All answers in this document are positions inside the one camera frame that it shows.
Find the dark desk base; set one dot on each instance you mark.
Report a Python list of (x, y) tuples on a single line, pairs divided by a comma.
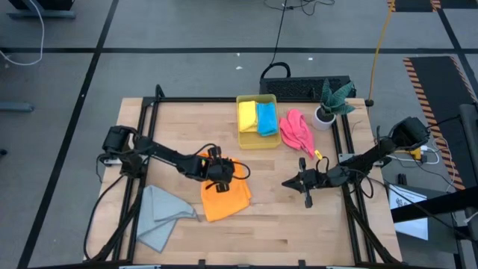
[(41, 4)]

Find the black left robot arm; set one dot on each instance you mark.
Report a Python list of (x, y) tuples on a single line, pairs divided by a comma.
[(164, 153)]

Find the black metal beam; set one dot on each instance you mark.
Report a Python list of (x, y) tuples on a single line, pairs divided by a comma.
[(440, 203)]

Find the grey floor foot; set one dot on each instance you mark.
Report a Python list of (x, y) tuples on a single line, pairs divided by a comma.
[(15, 107)]

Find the small yellow tag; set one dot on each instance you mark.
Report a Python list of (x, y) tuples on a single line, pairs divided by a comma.
[(318, 154)]

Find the orange microfiber towel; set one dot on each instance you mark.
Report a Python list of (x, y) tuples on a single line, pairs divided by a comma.
[(224, 203)]

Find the yellow microfiber towel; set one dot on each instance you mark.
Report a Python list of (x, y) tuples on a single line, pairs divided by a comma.
[(247, 116)]

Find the white plant pot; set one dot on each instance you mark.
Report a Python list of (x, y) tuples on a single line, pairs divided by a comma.
[(319, 121)]

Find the blue microfiber towel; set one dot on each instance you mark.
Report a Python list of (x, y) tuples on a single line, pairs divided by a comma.
[(267, 119)]

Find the pink microfiber towel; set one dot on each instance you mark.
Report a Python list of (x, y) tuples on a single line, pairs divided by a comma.
[(298, 132)]

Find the green snake plant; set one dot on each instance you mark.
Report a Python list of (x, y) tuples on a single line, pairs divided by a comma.
[(334, 101)]

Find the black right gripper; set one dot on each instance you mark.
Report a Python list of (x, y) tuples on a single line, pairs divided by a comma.
[(316, 178)]

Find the black hazard-striped floor mat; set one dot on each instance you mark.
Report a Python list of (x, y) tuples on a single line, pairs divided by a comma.
[(414, 4), (437, 104)]

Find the yellow power plug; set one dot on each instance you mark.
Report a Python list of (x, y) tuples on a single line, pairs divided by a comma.
[(416, 152)]

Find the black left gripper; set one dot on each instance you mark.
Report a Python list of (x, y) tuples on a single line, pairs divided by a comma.
[(220, 170)]

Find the grey microfiber towel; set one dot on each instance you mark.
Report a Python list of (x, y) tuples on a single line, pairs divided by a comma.
[(160, 216)]

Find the white paper sheet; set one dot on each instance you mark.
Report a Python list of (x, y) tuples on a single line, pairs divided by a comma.
[(409, 209)]

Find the yellow translucent plastic bin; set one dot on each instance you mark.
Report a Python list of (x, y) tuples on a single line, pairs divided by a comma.
[(257, 142)]

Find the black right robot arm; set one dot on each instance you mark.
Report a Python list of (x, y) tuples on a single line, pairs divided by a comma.
[(373, 155)]

